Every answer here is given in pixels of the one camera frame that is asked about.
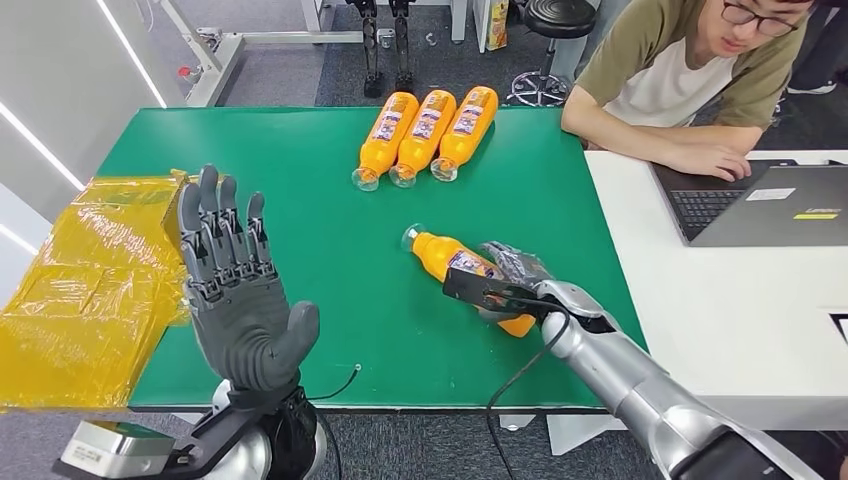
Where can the white table foot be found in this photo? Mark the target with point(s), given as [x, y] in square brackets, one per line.
[570, 434]

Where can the black round stool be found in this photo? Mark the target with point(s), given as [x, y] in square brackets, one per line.
[560, 16]

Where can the white wall light strip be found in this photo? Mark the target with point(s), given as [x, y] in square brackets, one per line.
[132, 56]
[40, 146]

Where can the grey laptop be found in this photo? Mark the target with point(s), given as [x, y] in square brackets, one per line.
[762, 212]

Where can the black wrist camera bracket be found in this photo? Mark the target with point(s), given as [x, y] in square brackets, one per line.
[477, 288]
[212, 430]

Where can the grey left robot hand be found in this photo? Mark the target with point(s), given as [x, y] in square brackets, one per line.
[242, 318]

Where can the black left wrist camera bracket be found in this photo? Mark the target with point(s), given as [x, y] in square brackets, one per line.
[212, 430]

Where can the black robot leg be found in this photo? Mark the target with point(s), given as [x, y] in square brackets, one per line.
[402, 46]
[371, 46]

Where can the white metal frame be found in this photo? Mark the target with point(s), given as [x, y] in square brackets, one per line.
[218, 60]

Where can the yellow printed carton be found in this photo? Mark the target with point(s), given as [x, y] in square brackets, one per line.
[497, 23]

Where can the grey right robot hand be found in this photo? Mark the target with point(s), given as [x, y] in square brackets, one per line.
[570, 298]

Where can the person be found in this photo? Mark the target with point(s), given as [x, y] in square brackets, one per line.
[821, 53]
[662, 79]

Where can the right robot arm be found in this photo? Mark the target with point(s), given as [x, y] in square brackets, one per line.
[629, 384]

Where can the orange bottle with clear cap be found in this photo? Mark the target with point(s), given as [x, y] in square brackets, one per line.
[440, 255]
[467, 129]
[424, 136]
[387, 139]

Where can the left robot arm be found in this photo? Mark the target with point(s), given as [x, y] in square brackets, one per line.
[298, 430]

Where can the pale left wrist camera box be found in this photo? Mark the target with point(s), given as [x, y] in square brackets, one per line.
[119, 447]

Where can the black right wrist camera bracket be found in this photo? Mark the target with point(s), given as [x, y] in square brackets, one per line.
[477, 288]

